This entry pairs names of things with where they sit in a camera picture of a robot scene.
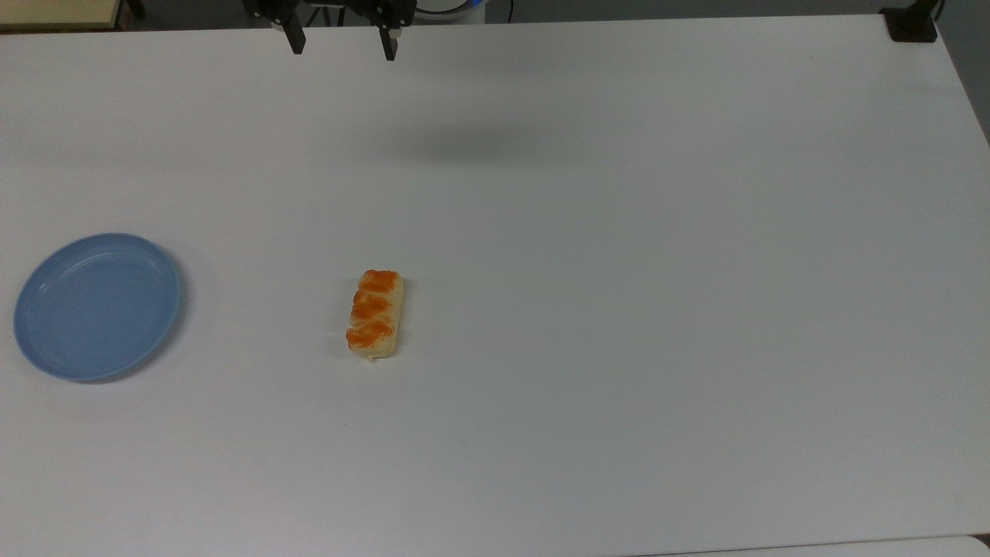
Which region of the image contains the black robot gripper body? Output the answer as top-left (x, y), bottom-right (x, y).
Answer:
top-left (243, 0), bottom-right (418, 30)

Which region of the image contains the bread with orange topping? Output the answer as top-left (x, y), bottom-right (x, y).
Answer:
top-left (345, 269), bottom-right (405, 361)

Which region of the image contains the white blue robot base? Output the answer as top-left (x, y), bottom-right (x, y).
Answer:
top-left (416, 0), bottom-right (488, 18)

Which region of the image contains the blue round plate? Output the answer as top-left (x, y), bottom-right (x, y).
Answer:
top-left (13, 233), bottom-right (184, 383)

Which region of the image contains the beige wooden table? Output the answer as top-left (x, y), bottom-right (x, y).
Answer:
top-left (0, 0), bottom-right (125, 31)

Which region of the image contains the black table clamp mount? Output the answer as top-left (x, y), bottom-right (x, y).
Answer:
top-left (879, 0), bottom-right (946, 43)

